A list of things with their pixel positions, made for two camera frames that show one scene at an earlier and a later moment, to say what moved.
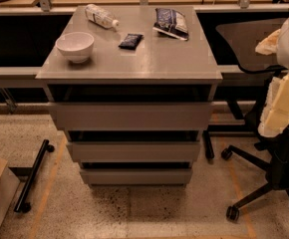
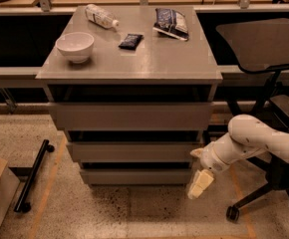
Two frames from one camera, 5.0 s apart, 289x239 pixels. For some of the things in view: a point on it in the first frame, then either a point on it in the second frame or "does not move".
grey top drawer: x=134 y=116 does not move
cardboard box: x=1 y=184 does not move
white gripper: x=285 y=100 to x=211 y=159
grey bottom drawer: x=137 y=176 does not move
